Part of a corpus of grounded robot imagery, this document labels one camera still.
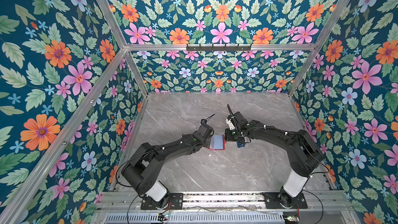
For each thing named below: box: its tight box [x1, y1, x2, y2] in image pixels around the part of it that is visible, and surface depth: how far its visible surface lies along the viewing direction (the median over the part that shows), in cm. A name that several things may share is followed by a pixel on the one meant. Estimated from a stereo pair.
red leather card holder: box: [205, 134, 227, 151], surface depth 93 cm
